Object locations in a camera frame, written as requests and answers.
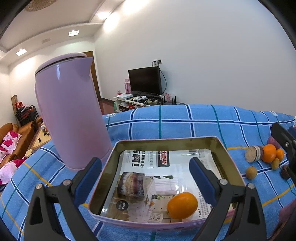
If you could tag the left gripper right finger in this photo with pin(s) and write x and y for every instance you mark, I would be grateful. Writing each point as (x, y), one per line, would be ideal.
(248, 222)

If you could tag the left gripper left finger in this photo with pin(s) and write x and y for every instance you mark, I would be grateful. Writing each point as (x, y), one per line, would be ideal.
(42, 222)

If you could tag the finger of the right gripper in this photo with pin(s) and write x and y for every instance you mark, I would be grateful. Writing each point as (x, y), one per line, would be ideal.
(287, 142)

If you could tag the small orange tangerine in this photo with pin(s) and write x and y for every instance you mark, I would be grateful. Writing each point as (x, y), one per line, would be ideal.
(280, 154)

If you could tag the large orange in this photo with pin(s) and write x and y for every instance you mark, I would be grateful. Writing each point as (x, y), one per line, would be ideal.
(269, 153)

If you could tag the yellow-green longan fruit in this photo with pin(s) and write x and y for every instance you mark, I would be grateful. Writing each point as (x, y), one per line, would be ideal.
(275, 164)

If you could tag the brown longan fruit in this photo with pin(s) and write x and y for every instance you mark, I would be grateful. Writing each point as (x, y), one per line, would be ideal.
(251, 173)

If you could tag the purple sugarcane piece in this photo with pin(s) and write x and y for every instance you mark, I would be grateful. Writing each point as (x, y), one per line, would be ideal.
(253, 154)

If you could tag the small orange kumquat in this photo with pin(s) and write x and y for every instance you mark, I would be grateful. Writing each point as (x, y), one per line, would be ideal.
(182, 205)

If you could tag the dark wrinkled passion fruit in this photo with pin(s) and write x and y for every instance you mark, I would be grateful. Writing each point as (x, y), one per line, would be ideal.
(284, 172)

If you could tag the purple round passion fruit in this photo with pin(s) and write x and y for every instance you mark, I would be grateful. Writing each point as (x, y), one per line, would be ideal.
(271, 140)

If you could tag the blue plaid towel cloth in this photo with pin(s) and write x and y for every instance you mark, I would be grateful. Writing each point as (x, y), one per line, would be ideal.
(236, 128)

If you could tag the wooden coffee table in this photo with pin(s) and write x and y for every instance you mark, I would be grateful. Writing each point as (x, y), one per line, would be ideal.
(41, 137)

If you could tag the pink floral cushion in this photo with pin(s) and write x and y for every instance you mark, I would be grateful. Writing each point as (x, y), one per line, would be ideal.
(10, 141)

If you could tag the brown leather sofa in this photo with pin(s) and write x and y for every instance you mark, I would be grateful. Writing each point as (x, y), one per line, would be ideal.
(27, 131)

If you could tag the pink metal tin box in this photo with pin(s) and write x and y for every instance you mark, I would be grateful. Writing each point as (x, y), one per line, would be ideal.
(222, 159)

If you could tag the lilac electric kettle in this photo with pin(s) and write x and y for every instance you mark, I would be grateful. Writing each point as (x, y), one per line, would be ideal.
(70, 109)

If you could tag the white tv stand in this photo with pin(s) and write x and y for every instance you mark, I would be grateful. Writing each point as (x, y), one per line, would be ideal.
(124, 102)

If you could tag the black television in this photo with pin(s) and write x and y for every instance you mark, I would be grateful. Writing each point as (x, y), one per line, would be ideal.
(145, 80)

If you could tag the brown wooden door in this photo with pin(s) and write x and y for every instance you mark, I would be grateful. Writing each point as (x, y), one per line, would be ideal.
(94, 75)

